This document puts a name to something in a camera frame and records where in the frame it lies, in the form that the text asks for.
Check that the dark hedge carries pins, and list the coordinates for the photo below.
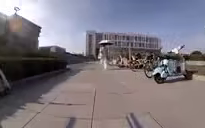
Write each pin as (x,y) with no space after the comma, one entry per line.
(30,66)

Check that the grey paved plaza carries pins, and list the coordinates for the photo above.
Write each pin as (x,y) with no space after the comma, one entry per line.
(106,96)

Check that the low flat building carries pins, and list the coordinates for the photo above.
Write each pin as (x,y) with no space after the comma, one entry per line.
(53,49)

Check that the grass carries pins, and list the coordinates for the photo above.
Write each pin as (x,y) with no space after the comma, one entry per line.
(203,70)

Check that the person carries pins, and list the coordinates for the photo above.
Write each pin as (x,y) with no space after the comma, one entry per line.
(104,58)

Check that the row of parked bicycles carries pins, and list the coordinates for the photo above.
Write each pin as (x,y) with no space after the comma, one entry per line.
(136,62)

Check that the white and blue three-wheeled vehicle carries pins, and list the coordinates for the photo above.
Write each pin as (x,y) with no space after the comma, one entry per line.
(166,68)

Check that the dark blocky building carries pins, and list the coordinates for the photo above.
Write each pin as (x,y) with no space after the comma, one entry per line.
(23,36)

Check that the robot's own part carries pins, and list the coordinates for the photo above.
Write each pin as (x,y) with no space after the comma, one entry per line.
(70,122)
(133,120)

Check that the wide stone steps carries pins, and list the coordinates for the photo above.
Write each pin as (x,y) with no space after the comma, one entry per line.
(77,58)

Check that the large pale building with windows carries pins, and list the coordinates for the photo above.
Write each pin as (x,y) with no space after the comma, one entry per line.
(123,40)

